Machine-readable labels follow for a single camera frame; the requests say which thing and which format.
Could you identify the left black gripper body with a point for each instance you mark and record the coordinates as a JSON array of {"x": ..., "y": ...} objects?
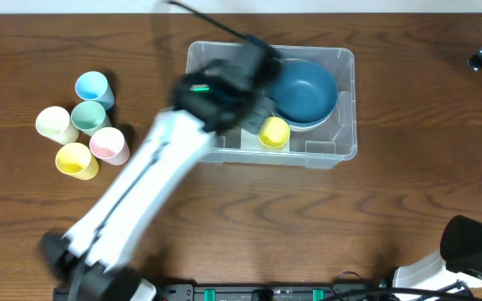
[{"x": 256, "y": 114}]

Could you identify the dark blue bowl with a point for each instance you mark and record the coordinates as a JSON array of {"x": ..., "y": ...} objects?
[
  {"x": 304, "y": 80},
  {"x": 305, "y": 111}
]

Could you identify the yellow cup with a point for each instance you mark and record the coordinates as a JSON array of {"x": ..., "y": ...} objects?
[
  {"x": 275, "y": 132},
  {"x": 76, "y": 160}
]

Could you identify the beige large bowl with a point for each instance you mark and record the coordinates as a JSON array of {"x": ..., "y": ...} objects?
[{"x": 302, "y": 127}]

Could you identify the light blue cup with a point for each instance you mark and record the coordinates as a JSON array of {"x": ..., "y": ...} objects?
[{"x": 94, "y": 86}]

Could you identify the pink cup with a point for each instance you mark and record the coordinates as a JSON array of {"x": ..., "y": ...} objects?
[{"x": 109, "y": 145}]

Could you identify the green cup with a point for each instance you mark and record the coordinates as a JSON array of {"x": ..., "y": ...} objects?
[{"x": 89, "y": 117}]

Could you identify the cream white cup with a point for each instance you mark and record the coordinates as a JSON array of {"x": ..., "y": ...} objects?
[{"x": 55, "y": 124}]

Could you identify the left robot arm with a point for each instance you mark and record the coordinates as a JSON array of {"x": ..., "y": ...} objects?
[{"x": 91, "y": 257}]

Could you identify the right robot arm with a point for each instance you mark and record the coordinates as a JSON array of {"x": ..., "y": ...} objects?
[{"x": 456, "y": 265}]

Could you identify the clear plastic storage container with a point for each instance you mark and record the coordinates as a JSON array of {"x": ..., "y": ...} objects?
[{"x": 323, "y": 147}]

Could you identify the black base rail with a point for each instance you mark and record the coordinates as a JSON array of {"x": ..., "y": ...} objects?
[{"x": 188, "y": 292}]

